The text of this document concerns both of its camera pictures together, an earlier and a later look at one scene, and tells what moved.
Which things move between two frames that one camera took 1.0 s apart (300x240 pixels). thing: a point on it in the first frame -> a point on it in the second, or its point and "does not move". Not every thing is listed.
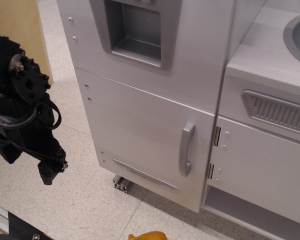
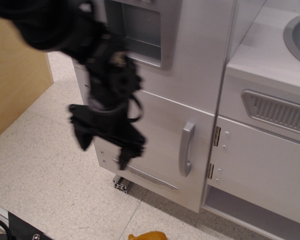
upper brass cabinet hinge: x=217 y=136 does not move
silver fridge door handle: x=185 y=167 does not move
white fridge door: x=136 y=135 does not move
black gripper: x=35 y=138 -> x=113 y=125
